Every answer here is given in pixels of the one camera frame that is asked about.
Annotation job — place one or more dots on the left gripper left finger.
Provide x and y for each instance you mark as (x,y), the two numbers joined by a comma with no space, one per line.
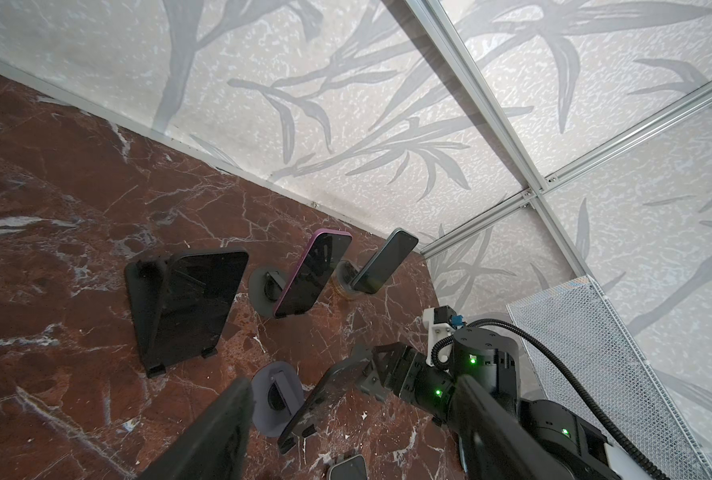
(215,445)

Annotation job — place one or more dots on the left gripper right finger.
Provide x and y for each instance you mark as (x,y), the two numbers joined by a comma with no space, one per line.
(494,444)

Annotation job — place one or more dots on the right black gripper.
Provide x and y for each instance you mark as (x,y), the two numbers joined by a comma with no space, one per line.
(401,370)

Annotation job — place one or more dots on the black phone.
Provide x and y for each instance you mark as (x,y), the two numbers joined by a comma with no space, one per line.
(198,291)
(328,392)

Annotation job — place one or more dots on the white-edged phone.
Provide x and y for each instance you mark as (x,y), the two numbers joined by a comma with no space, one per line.
(352,468)

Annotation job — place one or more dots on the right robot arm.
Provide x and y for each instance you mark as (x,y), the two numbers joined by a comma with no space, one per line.
(574,442)

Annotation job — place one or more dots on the grey stand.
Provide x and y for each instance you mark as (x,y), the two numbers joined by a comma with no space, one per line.
(266,286)
(278,395)

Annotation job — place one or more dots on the dark phone back right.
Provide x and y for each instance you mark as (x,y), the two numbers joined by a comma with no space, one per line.
(383,264)

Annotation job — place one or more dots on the pink-edged phone back centre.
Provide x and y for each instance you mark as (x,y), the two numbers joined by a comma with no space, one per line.
(324,251)

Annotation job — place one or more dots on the grey stand back centre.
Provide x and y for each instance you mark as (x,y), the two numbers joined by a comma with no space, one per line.
(266,286)

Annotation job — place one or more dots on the black folding phone stand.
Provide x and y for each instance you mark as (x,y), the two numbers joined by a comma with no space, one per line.
(142,300)

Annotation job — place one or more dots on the white wire mesh basket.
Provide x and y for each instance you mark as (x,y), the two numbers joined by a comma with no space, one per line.
(577,322)

